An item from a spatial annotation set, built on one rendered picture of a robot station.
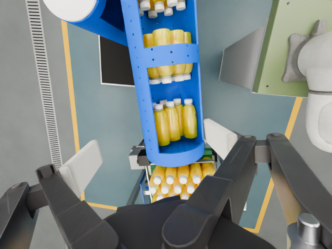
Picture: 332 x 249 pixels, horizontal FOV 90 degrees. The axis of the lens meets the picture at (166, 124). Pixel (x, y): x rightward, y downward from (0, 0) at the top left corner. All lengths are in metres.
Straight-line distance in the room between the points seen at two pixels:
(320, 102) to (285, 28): 0.32
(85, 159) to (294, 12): 0.86
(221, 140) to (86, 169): 0.13
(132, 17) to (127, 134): 1.61
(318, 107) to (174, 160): 0.53
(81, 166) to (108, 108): 1.94
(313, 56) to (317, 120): 0.21
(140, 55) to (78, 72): 1.62
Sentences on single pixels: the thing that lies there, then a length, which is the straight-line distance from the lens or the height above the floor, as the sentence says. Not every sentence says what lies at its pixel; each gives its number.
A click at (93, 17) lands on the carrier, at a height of 1.00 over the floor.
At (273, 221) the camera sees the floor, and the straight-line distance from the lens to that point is 2.87.
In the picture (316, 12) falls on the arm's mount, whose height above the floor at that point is 1.06.
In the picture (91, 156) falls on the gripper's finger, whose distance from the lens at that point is 0.19.
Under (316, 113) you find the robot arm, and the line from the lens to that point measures 0.75.
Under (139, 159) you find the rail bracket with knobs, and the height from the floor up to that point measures 1.00.
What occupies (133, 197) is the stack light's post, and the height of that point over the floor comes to 0.93.
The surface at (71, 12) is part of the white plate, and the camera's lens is 0.99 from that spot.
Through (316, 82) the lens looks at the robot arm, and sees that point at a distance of 0.74.
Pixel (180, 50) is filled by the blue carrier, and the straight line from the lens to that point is 0.63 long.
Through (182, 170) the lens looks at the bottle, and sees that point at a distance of 0.95.
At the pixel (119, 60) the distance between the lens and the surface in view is 1.83.
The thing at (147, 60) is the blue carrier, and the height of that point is 1.23.
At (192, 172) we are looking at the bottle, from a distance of 0.95.
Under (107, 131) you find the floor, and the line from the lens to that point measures 2.20.
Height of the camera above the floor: 1.84
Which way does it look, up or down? 71 degrees down
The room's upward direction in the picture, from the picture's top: 157 degrees counter-clockwise
